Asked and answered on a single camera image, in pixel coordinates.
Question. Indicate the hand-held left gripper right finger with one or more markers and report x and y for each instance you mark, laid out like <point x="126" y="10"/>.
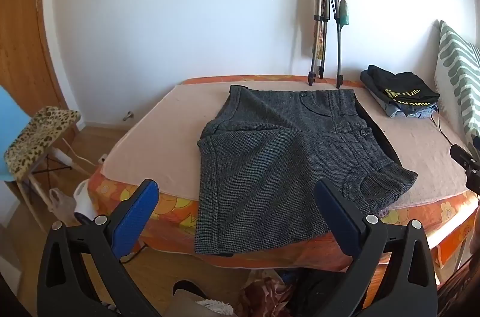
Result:
<point x="339" y="221"/>

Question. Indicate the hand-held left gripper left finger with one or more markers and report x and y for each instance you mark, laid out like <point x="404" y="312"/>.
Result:
<point x="135" y="217"/>

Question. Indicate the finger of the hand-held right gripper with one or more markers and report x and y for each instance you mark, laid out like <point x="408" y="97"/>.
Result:
<point x="462" y="155"/>

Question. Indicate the grey woven pants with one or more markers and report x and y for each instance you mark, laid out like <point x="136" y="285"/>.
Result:
<point x="262" y="170"/>

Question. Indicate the bed with orange floral sheet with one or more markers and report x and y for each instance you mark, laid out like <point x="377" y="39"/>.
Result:
<point x="170" y="209"/>

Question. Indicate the white appliance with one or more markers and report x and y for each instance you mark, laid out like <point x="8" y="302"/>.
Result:
<point x="84" y="202"/>

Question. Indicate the folded blue denim garment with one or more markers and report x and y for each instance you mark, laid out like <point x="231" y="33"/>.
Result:
<point x="408" y="110"/>

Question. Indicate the black bag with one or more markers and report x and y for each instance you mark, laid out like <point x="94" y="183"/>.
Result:
<point x="322" y="292"/>

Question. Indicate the translucent plastic bag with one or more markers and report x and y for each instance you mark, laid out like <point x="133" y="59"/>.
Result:
<point x="62" y="203"/>

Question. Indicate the green and white patterned pillow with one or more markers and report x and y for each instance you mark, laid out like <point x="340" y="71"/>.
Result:
<point x="457" y="77"/>

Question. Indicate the pink blanket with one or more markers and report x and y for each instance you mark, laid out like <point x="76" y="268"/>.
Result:
<point x="168" y="137"/>

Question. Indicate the black garment with yellow print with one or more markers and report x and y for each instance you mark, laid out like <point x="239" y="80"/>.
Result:
<point x="397" y="84"/>

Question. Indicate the metal door stopper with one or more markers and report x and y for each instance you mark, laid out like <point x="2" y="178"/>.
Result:
<point x="128" y="116"/>

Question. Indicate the brown patterned cloth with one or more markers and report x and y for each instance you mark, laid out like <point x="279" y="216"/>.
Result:
<point x="262" y="296"/>

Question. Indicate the leopard print stool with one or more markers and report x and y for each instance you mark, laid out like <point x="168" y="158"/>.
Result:
<point x="37" y="137"/>

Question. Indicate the folded metal tripod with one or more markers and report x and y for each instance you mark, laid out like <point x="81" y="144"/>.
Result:
<point x="339" y="51"/>

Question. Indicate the wooden door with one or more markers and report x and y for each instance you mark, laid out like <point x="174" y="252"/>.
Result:
<point x="30" y="39"/>

